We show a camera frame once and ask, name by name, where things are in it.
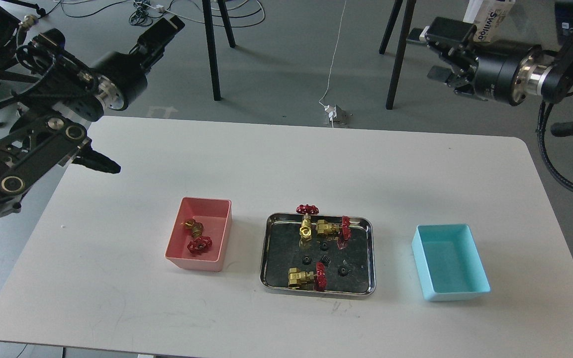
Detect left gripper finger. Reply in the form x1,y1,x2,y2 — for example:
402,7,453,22
129,16,185,63

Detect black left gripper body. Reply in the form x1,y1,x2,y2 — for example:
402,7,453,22
92,51,147,111

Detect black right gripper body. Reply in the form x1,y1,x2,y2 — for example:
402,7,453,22
473,42,541,106

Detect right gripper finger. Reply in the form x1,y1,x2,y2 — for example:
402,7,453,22
405,17,479,75
427,66,486,101

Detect brass valve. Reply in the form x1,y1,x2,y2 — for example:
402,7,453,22
296,204,320,243
315,216,352,242
287,261,328,292
184,218,213,255

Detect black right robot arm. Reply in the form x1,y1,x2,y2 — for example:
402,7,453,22
407,0,573,137

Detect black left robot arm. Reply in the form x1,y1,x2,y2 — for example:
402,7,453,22
0,16,185,218

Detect white cardboard box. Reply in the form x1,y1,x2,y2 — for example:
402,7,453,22
463,0,516,43

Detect light blue plastic box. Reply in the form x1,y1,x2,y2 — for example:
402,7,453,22
411,224,491,302

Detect pink plastic box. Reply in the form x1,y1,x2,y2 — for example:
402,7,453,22
165,197,233,271

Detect brass valve top upright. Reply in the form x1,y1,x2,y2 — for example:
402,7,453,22
296,204,320,243

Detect black gear right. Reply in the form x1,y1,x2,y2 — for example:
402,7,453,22
337,266,350,277

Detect black gear middle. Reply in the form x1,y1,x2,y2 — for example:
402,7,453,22
320,255,331,267

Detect brass valve bottom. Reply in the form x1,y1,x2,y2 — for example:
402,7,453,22
287,261,328,292

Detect black stand legs right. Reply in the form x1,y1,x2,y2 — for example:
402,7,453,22
379,0,416,110

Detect black stand legs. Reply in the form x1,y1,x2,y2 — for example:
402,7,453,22
379,0,416,110
201,0,236,101

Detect black stand legs left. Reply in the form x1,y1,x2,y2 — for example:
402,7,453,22
201,0,236,101

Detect shiny metal tray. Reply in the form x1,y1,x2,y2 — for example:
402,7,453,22
260,213,376,298

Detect black corrugated hose right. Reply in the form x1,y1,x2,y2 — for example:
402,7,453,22
537,99,573,202

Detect white cable on floor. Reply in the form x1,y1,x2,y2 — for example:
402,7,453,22
318,0,349,107

